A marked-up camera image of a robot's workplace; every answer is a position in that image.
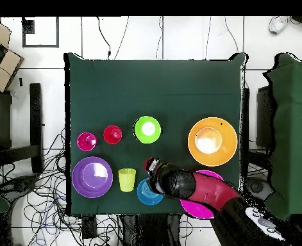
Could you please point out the yellow cup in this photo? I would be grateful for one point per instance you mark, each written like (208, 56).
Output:
(127, 180)

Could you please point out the blue bowl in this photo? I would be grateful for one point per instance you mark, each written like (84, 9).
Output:
(144, 196)

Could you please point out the small green bowl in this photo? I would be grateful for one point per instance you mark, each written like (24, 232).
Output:
(140, 133)

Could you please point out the red cup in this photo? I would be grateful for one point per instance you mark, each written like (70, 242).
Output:
(109, 135)

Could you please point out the purple bowl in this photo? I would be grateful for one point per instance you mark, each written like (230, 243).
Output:
(80, 182)

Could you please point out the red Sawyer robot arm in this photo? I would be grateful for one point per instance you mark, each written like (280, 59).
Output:
(209, 189)

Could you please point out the large pink bowl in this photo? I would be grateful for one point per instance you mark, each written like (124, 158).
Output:
(196, 210)

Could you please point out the magenta cup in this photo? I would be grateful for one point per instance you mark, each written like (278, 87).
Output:
(84, 143)

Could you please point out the large orange bowl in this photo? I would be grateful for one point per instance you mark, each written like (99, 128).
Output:
(227, 151)

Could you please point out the dark green tablecloth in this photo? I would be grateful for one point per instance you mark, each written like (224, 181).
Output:
(153, 84)

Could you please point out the black power adapter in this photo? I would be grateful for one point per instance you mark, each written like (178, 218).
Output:
(89, 228)

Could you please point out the black box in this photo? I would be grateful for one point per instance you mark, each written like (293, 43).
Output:
(263, 115)

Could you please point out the white shoe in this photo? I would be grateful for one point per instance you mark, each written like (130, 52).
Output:
(277, 24)

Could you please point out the black chair frame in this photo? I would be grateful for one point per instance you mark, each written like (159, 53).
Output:
(35, 115)

